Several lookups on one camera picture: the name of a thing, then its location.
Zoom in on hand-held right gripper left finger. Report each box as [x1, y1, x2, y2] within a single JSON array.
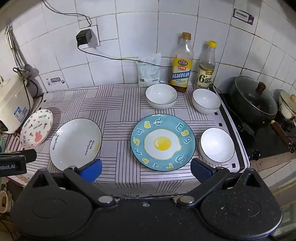
[[30, 158, 116, 208]]

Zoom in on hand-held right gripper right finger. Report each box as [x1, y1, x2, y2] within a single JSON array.
[[177, 158, 267, 208]]

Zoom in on white bowl black rim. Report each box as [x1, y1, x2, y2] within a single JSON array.
[[200, 127, 235, 168], [145, 84, 178, 109], [192, 88, 222, 114]]

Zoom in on white plate with lettering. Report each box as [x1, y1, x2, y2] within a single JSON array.
[[49, 118, 103, 172]]

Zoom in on pink rabbit print plate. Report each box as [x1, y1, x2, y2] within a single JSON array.
[[20, 109, 53, 149]]

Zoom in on blue fried egg plate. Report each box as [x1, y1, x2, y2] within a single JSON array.
[[130, 113, 196, 172]]

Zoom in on beige round object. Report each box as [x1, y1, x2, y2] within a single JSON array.
[[0, 190, 12, 214]]

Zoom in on white rice cooker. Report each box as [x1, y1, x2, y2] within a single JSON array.
[[0, 75, 35, 134]]

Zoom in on striped table cover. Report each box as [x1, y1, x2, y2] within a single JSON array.
[[5, 83, 251, 197]]

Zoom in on black stove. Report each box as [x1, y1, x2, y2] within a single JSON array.
[[218, 93, 296, 160]]

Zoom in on glass wok lid wooden knob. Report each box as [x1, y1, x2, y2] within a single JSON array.
[[235, 76, 278, 116]]

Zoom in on clear vinegar bottle yellow cap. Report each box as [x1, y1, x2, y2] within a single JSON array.
[[195, 40, 216, 90]]

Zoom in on yellow label cooking wine bottle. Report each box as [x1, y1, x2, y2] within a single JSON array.
[[170, 32, 194, 93]]

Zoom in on cream enamel pot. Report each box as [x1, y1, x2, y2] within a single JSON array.
[[274, 89, 296, 123]]

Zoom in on white salt bag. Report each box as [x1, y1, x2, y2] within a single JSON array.
[[136, 53, 162, 87]]

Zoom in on metal hanging rack bars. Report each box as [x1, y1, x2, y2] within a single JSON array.
[[6, 25, 26, 70]]

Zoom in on black power adapter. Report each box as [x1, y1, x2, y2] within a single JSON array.
[[76, 29, 92, 48]]

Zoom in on black wok wooden handle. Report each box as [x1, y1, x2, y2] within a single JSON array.
[[228, 77, 296, 153]]

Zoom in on white black wall sticker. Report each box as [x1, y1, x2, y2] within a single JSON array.
[[45, 77, 66, 87]]

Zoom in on black power cable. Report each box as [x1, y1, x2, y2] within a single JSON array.
[[77, 46, 223, 99]]

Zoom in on white wall socket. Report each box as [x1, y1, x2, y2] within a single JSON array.
[[80, 24, 100, 49]]

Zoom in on white purple wall sticker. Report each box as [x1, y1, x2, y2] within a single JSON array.
[[232, 8, 255, 26]]

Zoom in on thin black cable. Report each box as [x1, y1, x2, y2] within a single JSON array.
[[42, 0, 92, 29]]

